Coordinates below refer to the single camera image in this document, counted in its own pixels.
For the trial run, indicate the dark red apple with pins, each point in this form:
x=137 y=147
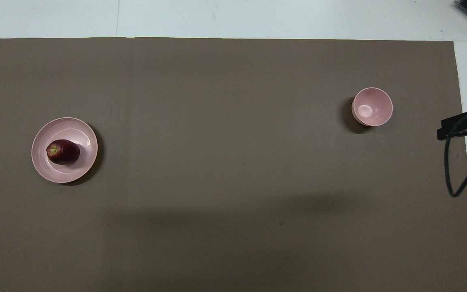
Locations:
x=65 y=152

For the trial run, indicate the pink plate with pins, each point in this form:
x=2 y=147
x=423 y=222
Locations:
x=65 y=170

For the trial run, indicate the brown table mat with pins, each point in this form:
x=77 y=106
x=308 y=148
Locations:
x=225 y=162

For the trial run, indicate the pink bowl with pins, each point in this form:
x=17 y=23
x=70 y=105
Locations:
x=373 y=106

